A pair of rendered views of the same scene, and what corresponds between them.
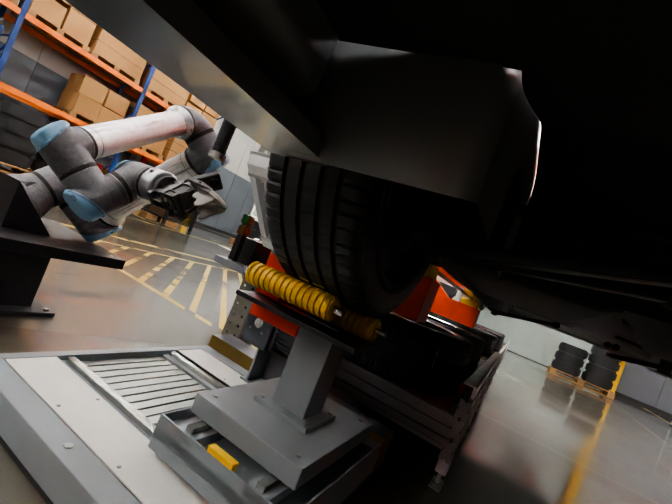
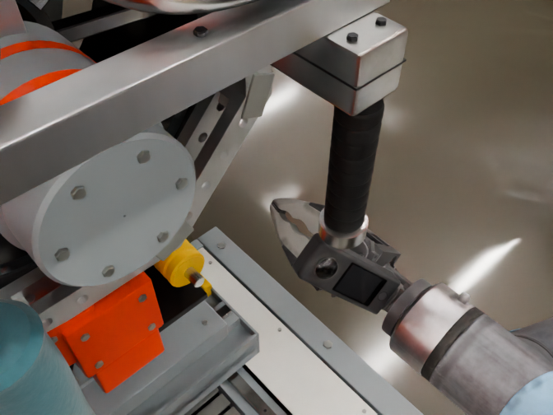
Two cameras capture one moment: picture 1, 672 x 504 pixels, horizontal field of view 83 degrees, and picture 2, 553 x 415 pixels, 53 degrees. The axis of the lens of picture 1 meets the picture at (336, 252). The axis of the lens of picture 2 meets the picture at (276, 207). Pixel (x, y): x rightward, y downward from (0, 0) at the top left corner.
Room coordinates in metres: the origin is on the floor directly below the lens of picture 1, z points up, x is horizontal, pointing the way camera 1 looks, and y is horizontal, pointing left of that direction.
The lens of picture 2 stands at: (1.33, 0.44, 1.14)
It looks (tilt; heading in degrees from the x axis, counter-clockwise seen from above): 48 degrees down; 200
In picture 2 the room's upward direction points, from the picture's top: straight up
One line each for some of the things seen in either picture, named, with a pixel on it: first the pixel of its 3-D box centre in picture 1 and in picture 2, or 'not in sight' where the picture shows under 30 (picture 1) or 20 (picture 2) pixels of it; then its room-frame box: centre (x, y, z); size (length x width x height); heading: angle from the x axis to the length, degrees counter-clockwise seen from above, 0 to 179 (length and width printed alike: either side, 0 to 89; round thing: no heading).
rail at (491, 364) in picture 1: (485, 378); not in sight; (2.38, -1.16, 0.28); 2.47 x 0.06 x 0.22; 153
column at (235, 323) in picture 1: (244, 315); not in sight; (1.84, 0.30, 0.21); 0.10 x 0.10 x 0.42; 63
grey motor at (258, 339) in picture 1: (296, 355); not in sight; (1.34, 0.00, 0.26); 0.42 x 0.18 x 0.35; 63
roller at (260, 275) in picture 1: (290, 289); (139, 221); (0.89, 0.07, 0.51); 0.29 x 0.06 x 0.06; 63
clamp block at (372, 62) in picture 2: not in sight; (332, 44); (0.99, 0.36, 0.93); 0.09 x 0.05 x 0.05; 63
